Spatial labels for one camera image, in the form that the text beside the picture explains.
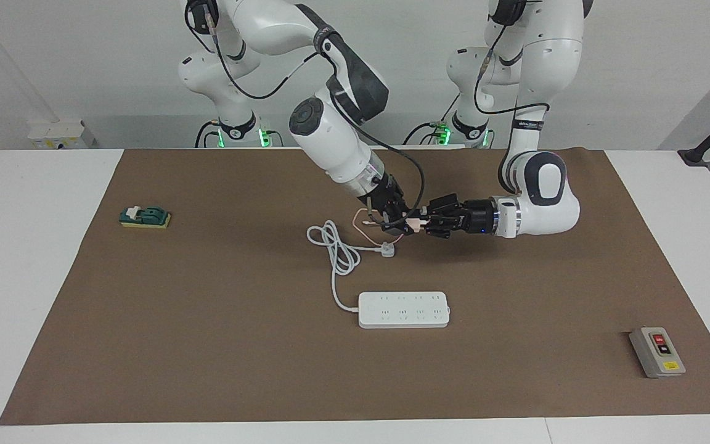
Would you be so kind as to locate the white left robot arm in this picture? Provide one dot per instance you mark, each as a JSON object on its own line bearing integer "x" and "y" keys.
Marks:
{"x": 546, "y": 185}

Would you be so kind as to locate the white wall socket box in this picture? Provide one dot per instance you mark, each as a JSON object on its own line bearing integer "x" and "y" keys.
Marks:
{"x": 56, "y": 134}

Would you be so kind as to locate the brown table mat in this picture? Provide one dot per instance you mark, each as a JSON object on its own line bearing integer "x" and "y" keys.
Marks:
{"x": 269, "y": 370}

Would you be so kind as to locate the pink usb charger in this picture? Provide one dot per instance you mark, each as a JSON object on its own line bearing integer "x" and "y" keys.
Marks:
{"x": 416, "y": 224}

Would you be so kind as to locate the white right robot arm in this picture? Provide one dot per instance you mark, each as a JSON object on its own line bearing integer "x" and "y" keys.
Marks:
{"x": 330, "y": 135}

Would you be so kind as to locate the grey on-off switch box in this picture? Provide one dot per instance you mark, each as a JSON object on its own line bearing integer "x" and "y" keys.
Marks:
{"x": 657, "y": 353}

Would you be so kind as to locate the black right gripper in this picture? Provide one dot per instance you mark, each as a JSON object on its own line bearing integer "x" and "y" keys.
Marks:
{"x": 386, "y": 196}

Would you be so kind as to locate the white power strip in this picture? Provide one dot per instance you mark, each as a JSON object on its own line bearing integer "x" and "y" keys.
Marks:
{"x": 404, "y": 310}

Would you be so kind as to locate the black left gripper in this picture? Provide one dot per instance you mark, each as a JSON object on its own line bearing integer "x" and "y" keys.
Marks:
{"x": 481, "y": 217}

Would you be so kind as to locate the green knife switch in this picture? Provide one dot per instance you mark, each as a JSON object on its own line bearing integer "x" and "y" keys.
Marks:
{"x": 145, "y": 217}

